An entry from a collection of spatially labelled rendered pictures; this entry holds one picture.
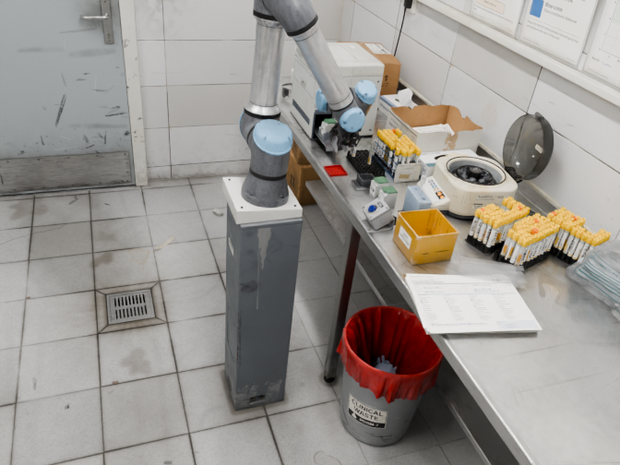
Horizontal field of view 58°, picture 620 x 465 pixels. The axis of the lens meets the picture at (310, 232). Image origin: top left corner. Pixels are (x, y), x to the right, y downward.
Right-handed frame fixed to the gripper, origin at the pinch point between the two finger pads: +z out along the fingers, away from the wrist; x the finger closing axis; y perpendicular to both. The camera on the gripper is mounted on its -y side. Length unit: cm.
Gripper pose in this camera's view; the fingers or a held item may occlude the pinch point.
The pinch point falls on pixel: (335, 144)
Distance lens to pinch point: 213.5
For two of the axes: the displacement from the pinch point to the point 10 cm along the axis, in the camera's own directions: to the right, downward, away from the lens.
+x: 9.4, -1.1, 3.2
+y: 2.3, 9.0, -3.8
